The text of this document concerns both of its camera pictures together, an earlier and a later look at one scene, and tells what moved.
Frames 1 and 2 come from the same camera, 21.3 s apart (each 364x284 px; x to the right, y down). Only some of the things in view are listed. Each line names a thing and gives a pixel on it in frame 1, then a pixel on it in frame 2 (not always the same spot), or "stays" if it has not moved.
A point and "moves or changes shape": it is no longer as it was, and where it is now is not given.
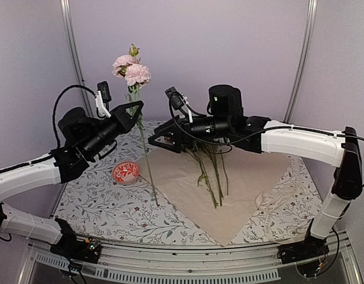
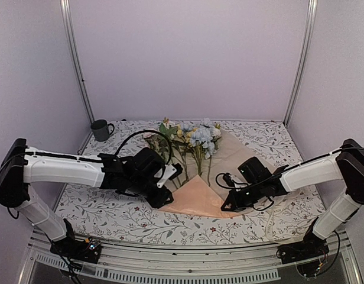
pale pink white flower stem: [131, 69] → [169, 129]
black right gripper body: [220, 126] → [247, 200]
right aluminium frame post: [304, 61] stays
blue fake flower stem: [219, 184] moves or changes shape
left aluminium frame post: [67, 12] stays
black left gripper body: [97, 142] → [139, 187]
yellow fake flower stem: [224, 171] moves or changes shape
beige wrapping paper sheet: [220, 186] moves or changes shape
